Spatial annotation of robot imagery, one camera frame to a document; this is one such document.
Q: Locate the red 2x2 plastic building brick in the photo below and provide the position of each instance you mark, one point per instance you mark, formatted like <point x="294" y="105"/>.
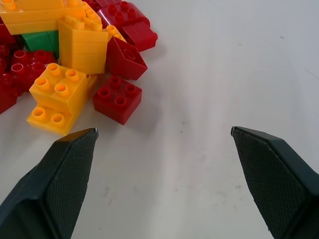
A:
<point x="117" y="99"/>

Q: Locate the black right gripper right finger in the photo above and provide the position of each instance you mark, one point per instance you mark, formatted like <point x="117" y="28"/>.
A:
<point x="276" y="179"/>

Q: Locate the red curved plastic building brick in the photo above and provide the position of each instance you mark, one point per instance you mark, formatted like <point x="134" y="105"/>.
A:
<point x="129" y="23"/>

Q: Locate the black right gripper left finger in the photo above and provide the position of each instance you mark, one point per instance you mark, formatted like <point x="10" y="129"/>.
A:
<point x="49" y="184"/>

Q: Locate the green plastic building brick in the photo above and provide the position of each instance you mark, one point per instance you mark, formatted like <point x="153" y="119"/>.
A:
<point x="40" y="42"/>

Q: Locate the yellow stepped block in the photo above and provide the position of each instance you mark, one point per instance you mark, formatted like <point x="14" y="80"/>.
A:
<point x="58" y="99"/>

